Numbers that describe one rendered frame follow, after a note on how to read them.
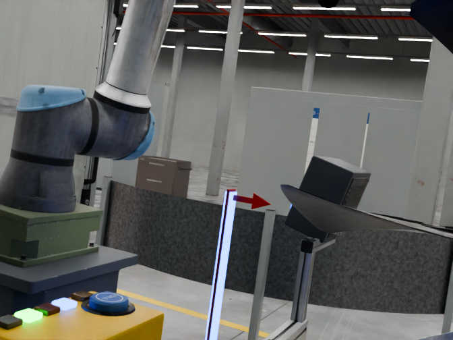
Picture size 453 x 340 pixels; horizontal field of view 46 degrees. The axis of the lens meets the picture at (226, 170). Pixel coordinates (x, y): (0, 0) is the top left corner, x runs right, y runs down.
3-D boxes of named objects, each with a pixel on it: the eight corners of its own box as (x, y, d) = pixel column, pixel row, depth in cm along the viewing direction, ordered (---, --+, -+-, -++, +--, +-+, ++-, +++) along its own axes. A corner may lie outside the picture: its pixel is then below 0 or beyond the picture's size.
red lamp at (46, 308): (47, 317, 50) (48, 310, 50) (32, 312, 51) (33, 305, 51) (60, 312, 52) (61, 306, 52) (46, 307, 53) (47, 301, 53)
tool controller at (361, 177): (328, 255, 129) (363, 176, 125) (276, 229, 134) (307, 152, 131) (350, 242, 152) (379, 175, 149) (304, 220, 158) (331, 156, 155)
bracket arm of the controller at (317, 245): (311, 254, 125) (313, 241, 124) (299, 251, 126) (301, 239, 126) (335, 242, 146) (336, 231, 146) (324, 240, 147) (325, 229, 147)
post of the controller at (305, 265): (301, 323, 126) (313, 241, 125) (290, 320, 127) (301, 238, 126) (305, 320, 128) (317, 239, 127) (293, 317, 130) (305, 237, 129)
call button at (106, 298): (111, 322, 53) (113, 304, 53) (79, 311, 54) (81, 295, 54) (134, 312, 56) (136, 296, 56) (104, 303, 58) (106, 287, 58)
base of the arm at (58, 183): (-24, 194, 100) (-16, 142, 100) (41, 194, 113) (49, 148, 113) (27, 214, 93) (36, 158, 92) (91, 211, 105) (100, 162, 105)
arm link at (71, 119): (1, 144, 103) (12, 75, 102) (67, 152, 112) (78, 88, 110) (22, 154, 94) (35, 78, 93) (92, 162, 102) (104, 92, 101)
